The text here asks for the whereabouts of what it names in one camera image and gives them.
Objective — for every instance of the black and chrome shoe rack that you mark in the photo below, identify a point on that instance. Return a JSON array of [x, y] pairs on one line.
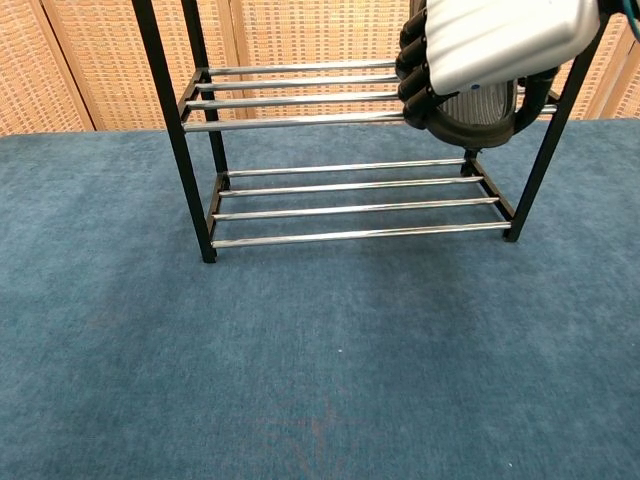
[[350, 235]]

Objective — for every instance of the black slipper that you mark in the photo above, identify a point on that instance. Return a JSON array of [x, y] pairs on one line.
[[475, 112]]

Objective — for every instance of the woven wooden folding screen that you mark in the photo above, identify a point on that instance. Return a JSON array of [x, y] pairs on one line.
[[310, 30]]

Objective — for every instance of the black and silver right hand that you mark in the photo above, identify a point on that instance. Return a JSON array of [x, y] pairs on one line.
[[500, 40]]

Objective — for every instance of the blue carpet mat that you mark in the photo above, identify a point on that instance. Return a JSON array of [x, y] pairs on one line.
[[300, 350]]

